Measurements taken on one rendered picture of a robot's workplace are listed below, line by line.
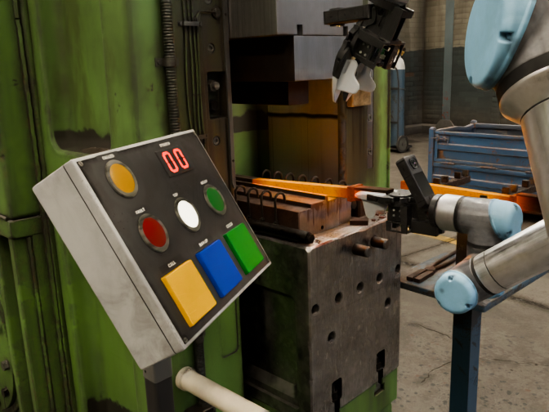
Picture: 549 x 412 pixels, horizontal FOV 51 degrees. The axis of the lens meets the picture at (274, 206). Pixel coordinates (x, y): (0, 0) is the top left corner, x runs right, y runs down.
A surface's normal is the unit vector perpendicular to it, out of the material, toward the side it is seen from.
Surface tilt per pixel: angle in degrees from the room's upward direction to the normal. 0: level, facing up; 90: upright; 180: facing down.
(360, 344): 90
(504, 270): 94
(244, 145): 90
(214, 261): 60
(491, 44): 85
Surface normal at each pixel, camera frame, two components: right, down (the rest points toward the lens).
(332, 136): -0.69, 0.19
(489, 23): -1.00, -0.07
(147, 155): 0.80, -0.44
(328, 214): 0.72, 0.14
